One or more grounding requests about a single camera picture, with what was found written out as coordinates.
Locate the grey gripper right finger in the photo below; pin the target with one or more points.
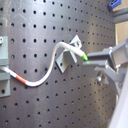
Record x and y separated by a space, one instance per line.
105 75

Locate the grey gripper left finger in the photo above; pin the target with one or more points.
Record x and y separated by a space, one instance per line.
105 54

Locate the blue object at corner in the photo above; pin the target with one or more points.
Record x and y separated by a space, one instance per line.
114 4

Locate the black perforated pegboard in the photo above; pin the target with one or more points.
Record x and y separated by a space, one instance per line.
67 99

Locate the grey left fixture block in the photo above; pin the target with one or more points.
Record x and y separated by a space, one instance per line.
4 62

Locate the grey cable routing clip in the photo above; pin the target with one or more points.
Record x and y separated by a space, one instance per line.
67 57

